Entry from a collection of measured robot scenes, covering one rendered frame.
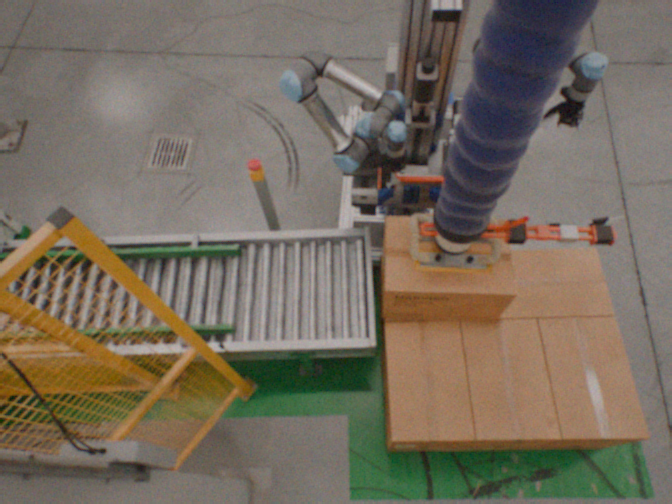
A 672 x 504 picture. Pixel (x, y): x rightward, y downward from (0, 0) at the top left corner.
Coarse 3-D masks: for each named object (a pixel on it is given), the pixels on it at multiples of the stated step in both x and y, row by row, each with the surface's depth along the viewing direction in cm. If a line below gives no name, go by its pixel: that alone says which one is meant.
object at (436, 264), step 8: (432, 256) 222; (440, 256) 220; (464, 256) 221; (472, 256) 220; (416, 264) 221; (424, 264) 221; (432, 264) 220; (440, 264) 220; (464, 264) 220; (472, 264) 220; (488, 264) 220; (448, 272) 221; (456, 272) 220; (464, 272) 220; (472, 272) 219; (480, 272) 219; (488, 272) 219
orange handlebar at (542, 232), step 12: (408, 180) 227; (420, 180) 227; (432, 180) 226; (420, 228) 216; (492, 228) 215; (528, 228) 213; (540, 228) 212; (552, 228) 213; (588, 228) 212; (588, 240) 211
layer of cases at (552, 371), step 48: (528, 288) 270; (576, 288) 269; (384, 336) 266; (432, 336) 261; (480, 336) 260; (528, 336) 258; (576, 336) 257; (384, 384) 282; (432, 384) 250; (480, 384) 249; (528, 384) 248; (576, 384) 247; (624, 384) 246; (432, 432) 240; (480, 432) 239; (528, 432) 239; (576, 432) 238; (624, 432) 237
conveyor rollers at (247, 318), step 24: (360, 240) 286; (96, 264) 288; (144, 264) 287; (192, 264) 286; (216, 264) 284; (264, 264) 283; (312, 264) 281; (360, 264) 280; (24, 288) 283; (48, 288) 285; (72, 288) 281; (96, 288) 284; (120, 288) 280; (168, 288) 279; (216, 288) 277; (264, 288) 276; (312, 288) 275; (360, 288) 274; (0, 312) 277; (48, 312) 276; (72, 312) 277; (120, 312) 275; (216, 312) 272; (264, 312) 270; (312, 312) 269; (360, 312) 268; (144, 336) 267; (168, 336) 270; (216, 336) 267; (264, 336) 264; (312, 336) 263; (360, 336) 262
